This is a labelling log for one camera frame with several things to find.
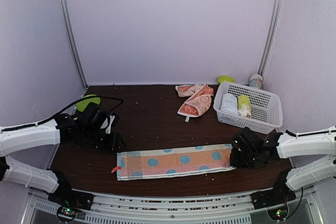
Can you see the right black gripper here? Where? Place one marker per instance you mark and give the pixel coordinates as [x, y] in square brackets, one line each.
[234, 161]

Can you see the orange patterned towel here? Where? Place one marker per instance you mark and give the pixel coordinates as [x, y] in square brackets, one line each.
[199, 100]

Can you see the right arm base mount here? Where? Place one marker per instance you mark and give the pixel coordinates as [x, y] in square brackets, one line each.
[275, 199]

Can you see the aluminium frame post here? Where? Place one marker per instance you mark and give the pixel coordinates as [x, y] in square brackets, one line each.
[72, 43]
[270, 40]

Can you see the white plastic basket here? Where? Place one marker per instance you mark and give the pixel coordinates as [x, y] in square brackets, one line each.
[265, 108]

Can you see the front metal rail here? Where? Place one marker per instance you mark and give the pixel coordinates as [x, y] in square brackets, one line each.
[228, 208]

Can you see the patterned paper cup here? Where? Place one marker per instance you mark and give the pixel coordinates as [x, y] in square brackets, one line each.
[256, 81]

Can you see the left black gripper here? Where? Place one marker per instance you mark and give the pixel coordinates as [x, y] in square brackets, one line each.
[113, 144]

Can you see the left aluminium frame post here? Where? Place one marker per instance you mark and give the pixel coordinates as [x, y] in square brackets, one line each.
[72, 43]

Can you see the small green bowl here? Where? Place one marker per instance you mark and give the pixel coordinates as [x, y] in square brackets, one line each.
[224, 78]

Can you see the green rolled towel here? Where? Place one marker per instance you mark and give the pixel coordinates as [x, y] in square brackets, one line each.
[244, 107]

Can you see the blue polka dot towel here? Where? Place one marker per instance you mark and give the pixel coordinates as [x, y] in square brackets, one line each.
[173, 162]

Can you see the white rolled towel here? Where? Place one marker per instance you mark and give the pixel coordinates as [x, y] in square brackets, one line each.
[229, 103]

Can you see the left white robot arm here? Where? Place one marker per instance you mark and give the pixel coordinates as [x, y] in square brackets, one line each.
[59, 129]

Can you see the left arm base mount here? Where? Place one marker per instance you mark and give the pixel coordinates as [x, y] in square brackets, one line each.
[71, 202]

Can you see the right aluminium frame post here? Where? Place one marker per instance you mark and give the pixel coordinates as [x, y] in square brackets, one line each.
[270, 40]

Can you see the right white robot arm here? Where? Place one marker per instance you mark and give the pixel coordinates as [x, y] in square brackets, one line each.
[288, 144]

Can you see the green plate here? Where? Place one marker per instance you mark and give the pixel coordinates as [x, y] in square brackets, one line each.
[91, 98]

